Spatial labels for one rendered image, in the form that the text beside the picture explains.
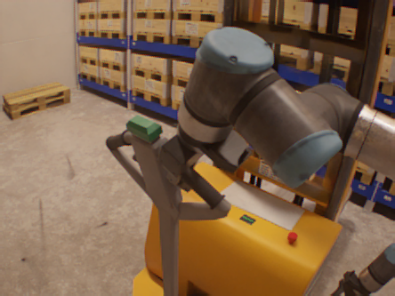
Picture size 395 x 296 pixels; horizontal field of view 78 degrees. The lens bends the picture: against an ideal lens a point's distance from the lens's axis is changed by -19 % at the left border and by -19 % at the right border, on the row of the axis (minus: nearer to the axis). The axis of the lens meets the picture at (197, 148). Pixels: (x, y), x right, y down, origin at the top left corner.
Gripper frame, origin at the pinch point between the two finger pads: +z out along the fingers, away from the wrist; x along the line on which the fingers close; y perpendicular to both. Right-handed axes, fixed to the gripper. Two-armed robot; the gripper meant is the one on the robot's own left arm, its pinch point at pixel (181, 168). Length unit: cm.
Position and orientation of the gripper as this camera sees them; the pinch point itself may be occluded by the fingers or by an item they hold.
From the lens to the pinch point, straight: 62.1
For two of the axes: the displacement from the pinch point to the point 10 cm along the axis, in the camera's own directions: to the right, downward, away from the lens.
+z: -2.5, 5.1, 8.3
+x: -6.5, 5.4, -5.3
